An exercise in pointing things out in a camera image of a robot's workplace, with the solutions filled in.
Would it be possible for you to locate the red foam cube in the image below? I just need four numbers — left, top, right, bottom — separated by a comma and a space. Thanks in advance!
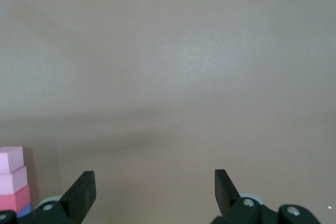
0, 184, 31, 214

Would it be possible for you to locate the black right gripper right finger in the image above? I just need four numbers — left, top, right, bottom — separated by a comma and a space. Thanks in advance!
211, 169, 322, 224

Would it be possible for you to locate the pink foam cube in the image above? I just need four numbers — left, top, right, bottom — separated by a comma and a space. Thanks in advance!
0, 146, 25, 175
0, 165, 28, 196

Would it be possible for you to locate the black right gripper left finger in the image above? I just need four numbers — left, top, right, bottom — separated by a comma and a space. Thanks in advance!
0, 170, 97, 224

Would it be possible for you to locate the purple foam cube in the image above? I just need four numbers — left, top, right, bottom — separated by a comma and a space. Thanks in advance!
16, 202, 32, 219

